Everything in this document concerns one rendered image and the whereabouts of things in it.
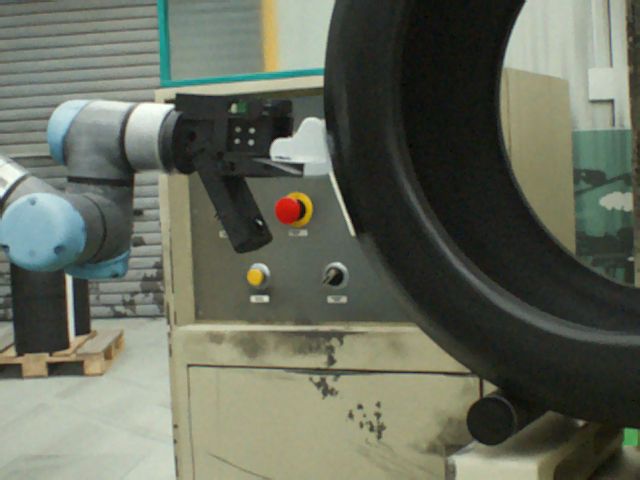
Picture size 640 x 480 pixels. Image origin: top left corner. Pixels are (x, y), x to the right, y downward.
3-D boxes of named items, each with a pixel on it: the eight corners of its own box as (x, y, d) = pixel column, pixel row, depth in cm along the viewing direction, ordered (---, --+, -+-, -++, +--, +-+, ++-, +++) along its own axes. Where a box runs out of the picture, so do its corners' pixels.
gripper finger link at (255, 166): (297, 162, 124) (219, 156, 128) (296, 178, 125) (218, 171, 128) (318, 162, 129) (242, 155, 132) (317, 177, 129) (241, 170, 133)
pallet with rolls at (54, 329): (9, 353, 866) (3, 242, 862) (124, 348, 870) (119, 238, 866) (-32, 381, 746) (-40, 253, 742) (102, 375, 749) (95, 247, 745)
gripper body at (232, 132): (265, 97, 126) (162, 91, 131) (260, 184, 127) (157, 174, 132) (300, 100, 133) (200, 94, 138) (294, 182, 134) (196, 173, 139)
